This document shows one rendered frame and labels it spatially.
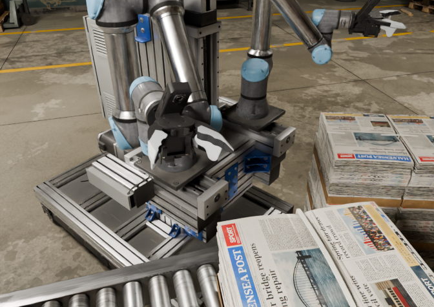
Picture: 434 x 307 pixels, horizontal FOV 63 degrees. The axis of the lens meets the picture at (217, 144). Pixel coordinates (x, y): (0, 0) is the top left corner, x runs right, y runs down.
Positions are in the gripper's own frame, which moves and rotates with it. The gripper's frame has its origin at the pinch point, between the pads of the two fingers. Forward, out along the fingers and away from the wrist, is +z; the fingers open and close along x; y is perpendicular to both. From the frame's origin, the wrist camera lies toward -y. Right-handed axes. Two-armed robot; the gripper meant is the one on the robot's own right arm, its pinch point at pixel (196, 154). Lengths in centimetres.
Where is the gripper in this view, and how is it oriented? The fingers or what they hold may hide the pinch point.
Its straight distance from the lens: 61.9
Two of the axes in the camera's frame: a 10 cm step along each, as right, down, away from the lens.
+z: 4.2, 5.0, -7.6
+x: -9.0, 1.1, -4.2
